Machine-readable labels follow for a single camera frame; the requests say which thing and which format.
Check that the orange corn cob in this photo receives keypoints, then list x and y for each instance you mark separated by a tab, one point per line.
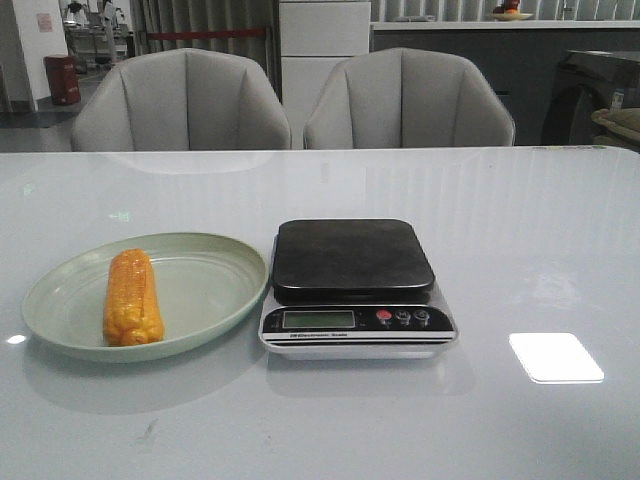
131	313

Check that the black silver kitchen scale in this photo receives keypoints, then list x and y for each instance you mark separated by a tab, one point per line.
353	289

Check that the right grey upholstered chair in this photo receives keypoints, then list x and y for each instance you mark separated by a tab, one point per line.
407	98

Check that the grey upholstered chair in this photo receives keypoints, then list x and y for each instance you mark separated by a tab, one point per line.
407	98
181	100

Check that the left grey upholstered chair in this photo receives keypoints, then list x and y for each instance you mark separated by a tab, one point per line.
181	100

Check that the pale green round plate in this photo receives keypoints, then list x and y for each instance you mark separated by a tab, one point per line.
206	285

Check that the white drawer cabinet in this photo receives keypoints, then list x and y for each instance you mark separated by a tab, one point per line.
314	36

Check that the dark grey counter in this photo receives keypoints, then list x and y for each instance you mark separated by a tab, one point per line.
518	58

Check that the fruit bowl on counter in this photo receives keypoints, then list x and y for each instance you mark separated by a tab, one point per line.
509	10

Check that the red trash bin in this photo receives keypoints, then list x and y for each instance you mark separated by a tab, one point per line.
62	79

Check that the black appliance cabinet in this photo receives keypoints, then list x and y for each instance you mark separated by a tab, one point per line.
587	81

